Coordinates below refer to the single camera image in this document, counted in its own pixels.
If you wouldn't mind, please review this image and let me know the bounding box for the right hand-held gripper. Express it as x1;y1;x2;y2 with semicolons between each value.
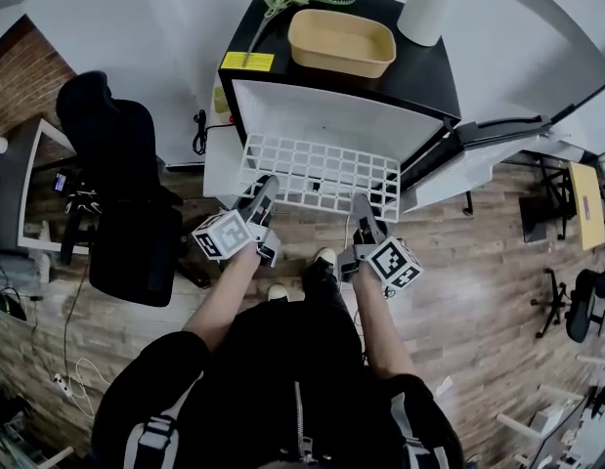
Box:
336;192;424;290

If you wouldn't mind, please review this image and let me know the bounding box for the black office chair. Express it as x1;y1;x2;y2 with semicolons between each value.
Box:
56;69;186;308

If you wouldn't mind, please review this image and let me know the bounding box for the yellow board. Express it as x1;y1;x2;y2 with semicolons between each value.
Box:
568;161;604;252

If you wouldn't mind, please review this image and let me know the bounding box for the black swivel chair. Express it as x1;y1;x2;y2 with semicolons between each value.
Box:
530;267;605;344

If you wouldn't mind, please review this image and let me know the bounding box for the white floor cable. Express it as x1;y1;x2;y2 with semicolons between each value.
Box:
66;357;113;420

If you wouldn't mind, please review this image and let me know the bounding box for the phone on tripod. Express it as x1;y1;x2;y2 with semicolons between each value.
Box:
51;170;101;214

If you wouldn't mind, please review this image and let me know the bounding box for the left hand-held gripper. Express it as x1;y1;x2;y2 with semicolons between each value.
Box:
192;174;282;268

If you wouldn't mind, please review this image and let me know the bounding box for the person's right forearm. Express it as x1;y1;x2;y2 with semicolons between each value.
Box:
350;266;416;380

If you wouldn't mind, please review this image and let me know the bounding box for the person's left forearm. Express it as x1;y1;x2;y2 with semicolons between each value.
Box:
183;249;262;356

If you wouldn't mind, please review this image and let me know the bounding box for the white power strip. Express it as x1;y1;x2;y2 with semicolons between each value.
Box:
52;372;72;401

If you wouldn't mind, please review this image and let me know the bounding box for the white vase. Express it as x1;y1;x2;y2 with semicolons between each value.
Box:
397;0;472;47

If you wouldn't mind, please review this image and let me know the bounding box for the black flat panel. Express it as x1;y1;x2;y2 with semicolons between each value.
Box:
518;194;548;244

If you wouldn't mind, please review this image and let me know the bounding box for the white grid rack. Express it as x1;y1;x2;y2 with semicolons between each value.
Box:
237;133;400;223

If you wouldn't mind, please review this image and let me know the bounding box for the black floor cable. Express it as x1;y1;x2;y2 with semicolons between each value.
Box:
61;261;89;376

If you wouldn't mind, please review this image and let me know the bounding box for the dark-topped white-legged table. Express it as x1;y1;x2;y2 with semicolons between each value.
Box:
0;117;91;256

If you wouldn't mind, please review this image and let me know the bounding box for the black cabinet with white shelf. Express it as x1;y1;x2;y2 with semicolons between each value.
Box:
217;0;552;214

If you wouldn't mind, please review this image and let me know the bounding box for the black coiled power cable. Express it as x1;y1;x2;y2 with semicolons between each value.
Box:
192;108;235;156

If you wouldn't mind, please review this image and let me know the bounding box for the person's black clothing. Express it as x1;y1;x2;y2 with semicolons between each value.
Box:
91;261;464;469

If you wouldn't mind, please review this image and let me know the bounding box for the yellow plastic container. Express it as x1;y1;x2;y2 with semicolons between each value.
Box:
286;8;398;79

